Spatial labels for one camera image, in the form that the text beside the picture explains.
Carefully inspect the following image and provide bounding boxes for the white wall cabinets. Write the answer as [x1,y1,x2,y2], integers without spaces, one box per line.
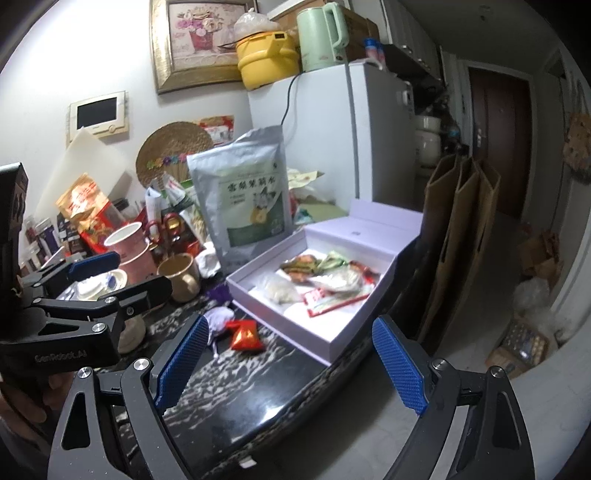
[381,0,446,79]

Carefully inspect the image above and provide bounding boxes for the yellow cooking pot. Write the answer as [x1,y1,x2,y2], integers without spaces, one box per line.
[236,31,301,90]

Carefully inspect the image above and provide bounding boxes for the red white packet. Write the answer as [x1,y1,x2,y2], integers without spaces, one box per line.
[302,286,365,319]

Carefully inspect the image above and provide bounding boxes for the woven straw fan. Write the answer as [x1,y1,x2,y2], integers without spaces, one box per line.
[135,121,213,185]

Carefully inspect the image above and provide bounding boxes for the wall intercom panel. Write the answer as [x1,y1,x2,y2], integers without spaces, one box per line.
[68,91,130,144]

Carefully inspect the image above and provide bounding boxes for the patterned tote bag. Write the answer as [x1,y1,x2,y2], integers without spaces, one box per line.
[563,113,591,174]

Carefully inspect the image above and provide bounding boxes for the brown cardboard box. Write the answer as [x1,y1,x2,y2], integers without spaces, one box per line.
[270,0,380,63]

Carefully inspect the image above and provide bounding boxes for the green snack packet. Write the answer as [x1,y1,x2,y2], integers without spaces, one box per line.
[318,251,349,273]

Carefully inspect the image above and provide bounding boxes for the silver standing pouch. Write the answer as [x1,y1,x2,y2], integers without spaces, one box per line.
[186,126,295,275]

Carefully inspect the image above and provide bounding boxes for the orange snack bag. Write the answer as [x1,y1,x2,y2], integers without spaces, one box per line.
[56,173,116,232]

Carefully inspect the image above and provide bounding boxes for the red candy packet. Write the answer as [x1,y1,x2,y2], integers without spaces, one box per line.
[225,319,264,352]

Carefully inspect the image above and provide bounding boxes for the clear plastic bag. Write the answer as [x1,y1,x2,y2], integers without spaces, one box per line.
[233,9,271,42]

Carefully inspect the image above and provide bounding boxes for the orange red snack packet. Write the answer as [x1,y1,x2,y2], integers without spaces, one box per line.
[281,254,324,282]

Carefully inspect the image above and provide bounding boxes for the clear packet white powder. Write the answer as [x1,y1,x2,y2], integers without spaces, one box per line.
[314,268,365,294]

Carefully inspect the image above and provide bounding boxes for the open cardboard box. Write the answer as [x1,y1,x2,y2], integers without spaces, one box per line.
[517,231,564,278]

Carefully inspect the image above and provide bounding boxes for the ceramic cup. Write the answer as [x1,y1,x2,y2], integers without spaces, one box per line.
[104,222,155,284]

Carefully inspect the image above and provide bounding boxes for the white paper roll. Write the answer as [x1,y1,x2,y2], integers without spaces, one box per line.
[144,185,162,222]

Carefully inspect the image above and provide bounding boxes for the red handled scissors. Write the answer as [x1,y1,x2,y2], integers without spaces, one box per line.
[147,213,183,243]

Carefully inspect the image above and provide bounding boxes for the white fridge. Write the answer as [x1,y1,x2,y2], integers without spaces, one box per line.
[247,62,416,217]

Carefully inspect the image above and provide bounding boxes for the person's left hand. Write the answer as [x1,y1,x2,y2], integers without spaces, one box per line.
[0,368,75,425]

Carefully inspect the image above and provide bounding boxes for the beige mug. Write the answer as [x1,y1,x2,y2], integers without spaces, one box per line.
[157,252,201,303]

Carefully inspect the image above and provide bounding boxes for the green white carton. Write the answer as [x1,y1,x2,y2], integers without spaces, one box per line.
[161,173,197,206]

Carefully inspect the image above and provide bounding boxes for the gold framed flower picture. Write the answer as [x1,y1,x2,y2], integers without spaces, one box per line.
[150,0,259,95]

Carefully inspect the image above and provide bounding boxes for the white bowl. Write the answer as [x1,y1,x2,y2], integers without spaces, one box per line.
[69,270,127,301]

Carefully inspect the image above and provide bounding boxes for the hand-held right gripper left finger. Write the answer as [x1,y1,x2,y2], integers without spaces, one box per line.
[46,314,209,480]

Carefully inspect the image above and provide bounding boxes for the green electric kettle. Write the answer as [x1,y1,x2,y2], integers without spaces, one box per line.
[296,2,347,72]

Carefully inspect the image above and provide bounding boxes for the dark printed packets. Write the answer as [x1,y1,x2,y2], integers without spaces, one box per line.
[21,217,70,273]

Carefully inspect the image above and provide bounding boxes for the cream printed paper bag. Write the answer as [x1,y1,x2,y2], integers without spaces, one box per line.
[286,168,324,190]

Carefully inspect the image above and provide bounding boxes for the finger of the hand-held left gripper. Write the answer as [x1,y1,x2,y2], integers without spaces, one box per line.
[21,251,122,296]
[34,275,172,333]

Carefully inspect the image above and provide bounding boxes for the flat cardboard sheet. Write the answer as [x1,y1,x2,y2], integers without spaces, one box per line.
[422,154,462,301]
[438,157,481,324]
[425,159,502,352]

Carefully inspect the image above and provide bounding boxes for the cardboard box of small goods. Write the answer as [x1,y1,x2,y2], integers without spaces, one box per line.
[485,316,550,379]

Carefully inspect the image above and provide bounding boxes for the pink bottle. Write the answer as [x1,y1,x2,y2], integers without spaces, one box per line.
[364,38,386,65]

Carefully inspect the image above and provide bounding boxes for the white crumpled tissue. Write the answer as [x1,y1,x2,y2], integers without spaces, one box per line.
[196,251,222,278]

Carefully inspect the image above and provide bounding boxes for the red patterned package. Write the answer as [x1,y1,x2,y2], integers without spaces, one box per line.
[196,115,235,144]

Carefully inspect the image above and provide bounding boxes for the black power cable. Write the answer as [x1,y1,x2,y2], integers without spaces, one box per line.
[279,74,301,134]

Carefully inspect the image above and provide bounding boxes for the white board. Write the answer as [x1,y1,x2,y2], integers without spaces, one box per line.
[34,127,134,217]

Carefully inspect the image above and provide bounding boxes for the clear bag white pieces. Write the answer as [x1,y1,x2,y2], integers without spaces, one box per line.
[256,272,298,305]

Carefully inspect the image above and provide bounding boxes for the lavender drawstring pouch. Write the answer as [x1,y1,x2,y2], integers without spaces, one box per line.
[203,307,236,344]

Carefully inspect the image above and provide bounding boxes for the green folded paper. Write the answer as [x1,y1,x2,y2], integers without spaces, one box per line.
[295,203,349,224]

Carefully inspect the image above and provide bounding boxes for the white ceramic crock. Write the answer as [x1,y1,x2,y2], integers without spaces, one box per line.
[413,115,444,168]

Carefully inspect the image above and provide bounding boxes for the brown door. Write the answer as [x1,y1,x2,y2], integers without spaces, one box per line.
[467,67,532,217]

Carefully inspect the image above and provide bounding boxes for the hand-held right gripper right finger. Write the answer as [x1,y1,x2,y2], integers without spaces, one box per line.
[372,315,541,480]

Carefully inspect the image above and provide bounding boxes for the lavender gift box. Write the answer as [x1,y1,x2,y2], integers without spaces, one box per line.
[226,198,423,367]

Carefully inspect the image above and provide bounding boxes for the clear red snack packet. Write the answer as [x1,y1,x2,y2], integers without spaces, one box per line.
[351,261,382,287]

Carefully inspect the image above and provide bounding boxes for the crumpled plastic bag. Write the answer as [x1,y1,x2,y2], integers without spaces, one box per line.
[512,277,561,342]

